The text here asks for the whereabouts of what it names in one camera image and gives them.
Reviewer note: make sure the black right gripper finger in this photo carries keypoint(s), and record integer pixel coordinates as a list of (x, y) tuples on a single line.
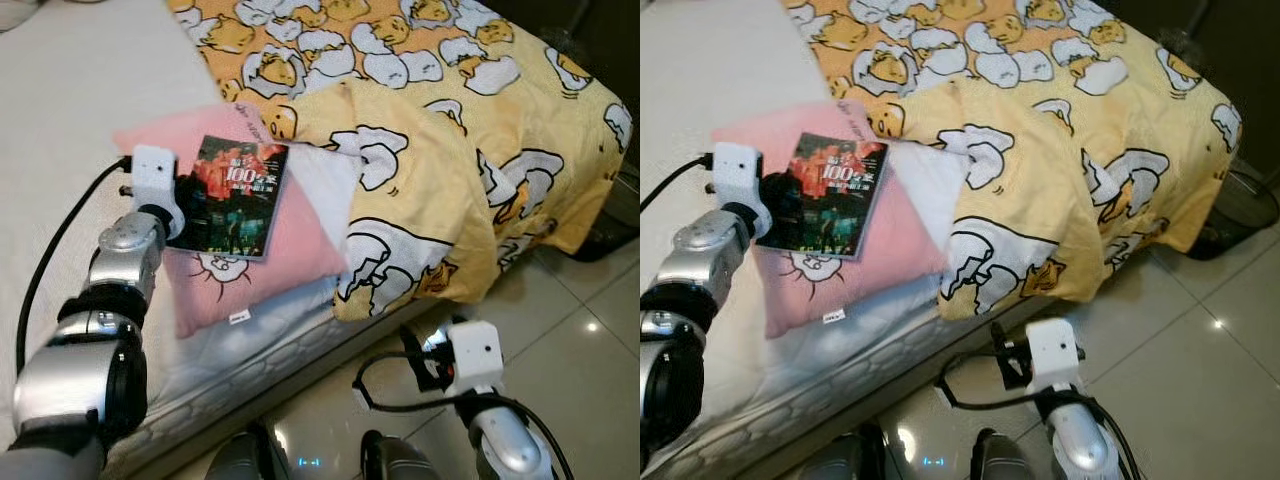
[(410, 342), (997, 338)]

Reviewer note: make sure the paperback book with teal back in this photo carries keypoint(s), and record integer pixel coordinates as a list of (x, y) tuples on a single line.
[(835, 200), (240, 200)]

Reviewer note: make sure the pink cartoon sheep pillow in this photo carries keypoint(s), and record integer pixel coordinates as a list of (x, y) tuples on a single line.
[(290, 260), (890, 260)]

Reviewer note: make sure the yellow cartoon egg print blanket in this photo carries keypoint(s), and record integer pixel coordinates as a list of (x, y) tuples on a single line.
[(1030, 200), (420, 200)]

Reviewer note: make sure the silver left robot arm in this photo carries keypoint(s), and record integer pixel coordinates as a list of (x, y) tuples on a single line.
[(75, 370), (700, 260)]

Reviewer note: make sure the white quilted mattress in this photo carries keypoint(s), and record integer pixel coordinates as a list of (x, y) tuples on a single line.
[(700, 80), (70, 90)]

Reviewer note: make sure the black round waste bin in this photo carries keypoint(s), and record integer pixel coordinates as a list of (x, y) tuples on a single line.
[(610, 240), (1240, 215)]

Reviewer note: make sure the grey left robot leg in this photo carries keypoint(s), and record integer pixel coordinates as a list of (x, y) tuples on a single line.
[(245, 455), (840, 455)]

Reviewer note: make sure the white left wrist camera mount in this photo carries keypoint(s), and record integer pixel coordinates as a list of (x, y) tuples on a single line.
[(738, 175), (155, 180)]

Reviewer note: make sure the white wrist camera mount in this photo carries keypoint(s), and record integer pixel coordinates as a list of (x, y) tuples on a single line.
[(478, 350), (155, 180), (1055, 350), (738, 175)]

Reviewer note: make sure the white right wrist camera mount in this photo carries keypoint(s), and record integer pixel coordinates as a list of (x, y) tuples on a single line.
[(1055, 350), (478, 350)]

